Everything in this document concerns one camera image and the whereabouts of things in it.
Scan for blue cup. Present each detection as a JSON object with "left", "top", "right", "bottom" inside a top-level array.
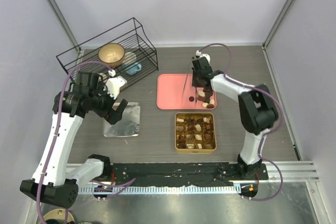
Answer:
[{"left": 124, "top": 62, "right": 142, "bottom": 76}]

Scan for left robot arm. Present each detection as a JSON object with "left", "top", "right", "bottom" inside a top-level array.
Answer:
[{"left": 20, "top": 71, "right": 128, "bottom": 208}]

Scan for silver box lid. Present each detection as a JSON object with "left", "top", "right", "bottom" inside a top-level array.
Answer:
[{"left": 102, "top": 102, "right": 140, "bottom": 137}]

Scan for pink tray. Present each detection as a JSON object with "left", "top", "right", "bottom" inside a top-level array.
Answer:
[{"left": 156, "top": 73, "right": 217, "bottom": 110}]

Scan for gold chocolate box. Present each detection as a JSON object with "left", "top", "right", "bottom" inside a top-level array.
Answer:
[{"left": 174, "top": 112, "right": 217, "bottom": 154}]

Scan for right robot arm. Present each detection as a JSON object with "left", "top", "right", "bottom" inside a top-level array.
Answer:
[{"left": 192, "top": 56, "right": 279, "bottom": 179}]

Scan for white cable duct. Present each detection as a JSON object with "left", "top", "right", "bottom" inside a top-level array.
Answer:
[{"left": 78, "top": 184, "right": 241, "bottom": 195}]

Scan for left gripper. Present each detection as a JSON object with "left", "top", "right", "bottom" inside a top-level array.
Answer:
[{"left": 89, "top": 81, "right": 127, "bottom": 124}]

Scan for black wire rack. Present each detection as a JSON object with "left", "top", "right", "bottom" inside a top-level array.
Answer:
[{"left": 56, "top": 17, "right": 159, "bottom": 89}]

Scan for metal tongs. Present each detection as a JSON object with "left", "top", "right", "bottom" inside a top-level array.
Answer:
[{"left": 181, "top": 73, "right": 198, "bottom": 104}]

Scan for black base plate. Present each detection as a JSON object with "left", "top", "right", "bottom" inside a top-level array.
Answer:
[{"left": 81, "top": 161, "right": 270, "bottom": 187}]

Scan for round object bottom left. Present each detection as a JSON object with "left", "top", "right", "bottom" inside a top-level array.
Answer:
[{"left": 43, "top": 209, "right": 75, "bottom": 223}]

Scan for gold bowl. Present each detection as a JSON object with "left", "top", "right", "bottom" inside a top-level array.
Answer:
[{"left": 98, "top": 43, "right": 125, "bottom": 68}]

